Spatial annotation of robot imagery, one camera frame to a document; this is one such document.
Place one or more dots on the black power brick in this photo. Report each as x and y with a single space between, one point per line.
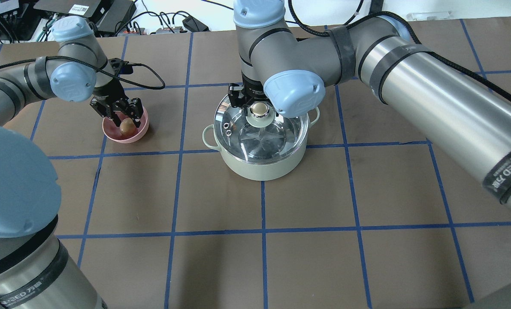
194 25

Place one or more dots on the brown egg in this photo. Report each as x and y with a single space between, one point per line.
127 128

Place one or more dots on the pale green cooking pot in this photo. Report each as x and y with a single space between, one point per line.
258 172

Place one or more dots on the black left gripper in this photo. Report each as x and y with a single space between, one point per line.
107 92

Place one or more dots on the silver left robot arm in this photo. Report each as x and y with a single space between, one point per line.
36 270

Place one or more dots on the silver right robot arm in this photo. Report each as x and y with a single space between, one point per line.
467 116

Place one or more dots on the glass pot lid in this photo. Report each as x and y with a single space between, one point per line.
258 144

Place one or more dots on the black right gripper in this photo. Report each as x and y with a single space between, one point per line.
252 93

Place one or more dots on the pink bowl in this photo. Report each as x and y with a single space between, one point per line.
111 130

